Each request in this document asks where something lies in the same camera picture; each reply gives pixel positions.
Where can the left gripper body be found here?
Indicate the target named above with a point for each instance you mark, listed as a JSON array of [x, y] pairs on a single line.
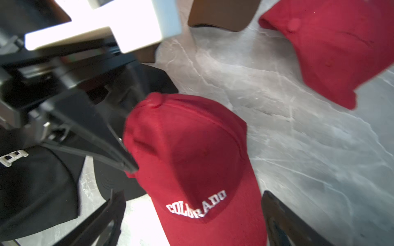
[[28, 78]]

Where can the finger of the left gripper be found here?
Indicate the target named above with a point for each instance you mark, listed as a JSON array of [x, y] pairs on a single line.
[[72, 124]]

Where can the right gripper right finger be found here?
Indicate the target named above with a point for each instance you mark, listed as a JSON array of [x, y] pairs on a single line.
[[285, 228]]

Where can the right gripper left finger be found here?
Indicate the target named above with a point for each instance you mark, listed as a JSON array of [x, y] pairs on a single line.
[[101, 228]]

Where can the red Colorado cap front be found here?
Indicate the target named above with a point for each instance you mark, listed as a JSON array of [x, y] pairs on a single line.
[[193, 162]]

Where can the black R cap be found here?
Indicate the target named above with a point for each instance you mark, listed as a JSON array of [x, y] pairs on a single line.
[[123, 95]]

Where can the black cap front left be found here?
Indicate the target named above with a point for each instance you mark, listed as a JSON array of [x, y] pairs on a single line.
[[39, 186]]

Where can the brown Colorado cap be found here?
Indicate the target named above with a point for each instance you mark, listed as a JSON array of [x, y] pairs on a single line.
[[232, 15]]

